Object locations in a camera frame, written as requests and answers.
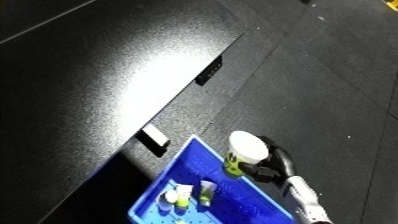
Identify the pale right robot arm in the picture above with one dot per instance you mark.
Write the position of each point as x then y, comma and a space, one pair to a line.
308, 200

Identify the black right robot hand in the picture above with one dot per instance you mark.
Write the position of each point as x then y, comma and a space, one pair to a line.
283, 165

